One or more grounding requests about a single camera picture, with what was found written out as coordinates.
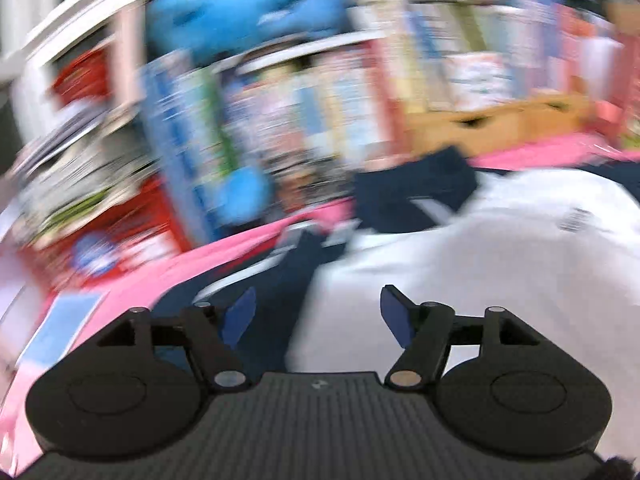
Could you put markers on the stack of papers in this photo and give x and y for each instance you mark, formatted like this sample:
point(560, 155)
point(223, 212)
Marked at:
point(94, 158)

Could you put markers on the row of books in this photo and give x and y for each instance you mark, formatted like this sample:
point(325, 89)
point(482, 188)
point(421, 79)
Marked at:
point(310, 123)
point(464, 55)

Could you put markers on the row of books right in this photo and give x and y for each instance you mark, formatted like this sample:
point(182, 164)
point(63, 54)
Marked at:
point(464, 55)

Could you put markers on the blue booklet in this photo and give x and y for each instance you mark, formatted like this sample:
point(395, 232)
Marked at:
point(64, 321)

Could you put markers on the navy and white jacket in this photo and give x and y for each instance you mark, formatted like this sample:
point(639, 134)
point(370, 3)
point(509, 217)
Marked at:
point(557, 247)

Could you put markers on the blue plush ball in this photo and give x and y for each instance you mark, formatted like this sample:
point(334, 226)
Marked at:
point(243, 197)

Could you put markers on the row of books left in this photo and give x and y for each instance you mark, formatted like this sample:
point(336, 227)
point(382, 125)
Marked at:
point(310, 123)

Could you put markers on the blue plush toy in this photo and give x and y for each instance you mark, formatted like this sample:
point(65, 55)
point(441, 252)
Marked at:
point(210, 30)

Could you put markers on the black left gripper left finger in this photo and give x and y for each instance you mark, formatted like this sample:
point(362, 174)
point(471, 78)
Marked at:
point(212, 338)

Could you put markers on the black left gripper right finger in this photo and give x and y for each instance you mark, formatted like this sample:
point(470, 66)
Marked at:
point(422, 331)

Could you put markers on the pink bed blanket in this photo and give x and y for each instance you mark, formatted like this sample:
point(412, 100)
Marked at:
point(144, 286)

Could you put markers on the wooden drawer organizer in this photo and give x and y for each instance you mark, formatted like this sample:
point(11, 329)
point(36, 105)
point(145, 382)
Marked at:
point(500, 127)

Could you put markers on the red plastic basket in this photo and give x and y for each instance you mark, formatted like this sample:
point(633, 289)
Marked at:
point(127, 235)

